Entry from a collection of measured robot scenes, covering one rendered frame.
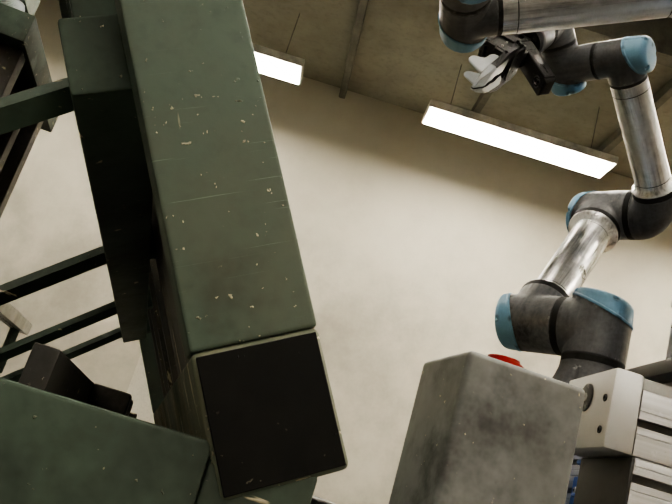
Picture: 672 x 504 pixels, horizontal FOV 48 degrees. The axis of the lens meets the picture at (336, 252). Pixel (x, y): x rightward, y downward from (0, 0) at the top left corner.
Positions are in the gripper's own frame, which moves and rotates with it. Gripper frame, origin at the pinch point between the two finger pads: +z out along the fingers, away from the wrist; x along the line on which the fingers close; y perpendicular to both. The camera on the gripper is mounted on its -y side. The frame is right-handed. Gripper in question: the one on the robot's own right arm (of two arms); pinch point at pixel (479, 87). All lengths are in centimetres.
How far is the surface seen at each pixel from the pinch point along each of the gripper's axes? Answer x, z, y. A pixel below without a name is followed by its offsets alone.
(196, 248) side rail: 38, 82, -15
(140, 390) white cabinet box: -367, -16, 161
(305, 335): 34, 80, -26
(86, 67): 41, 77, 6
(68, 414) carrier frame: 33, 97, -18
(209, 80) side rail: 44, 72, -6
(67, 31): 42, 76, 9
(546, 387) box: 30, 66, -44
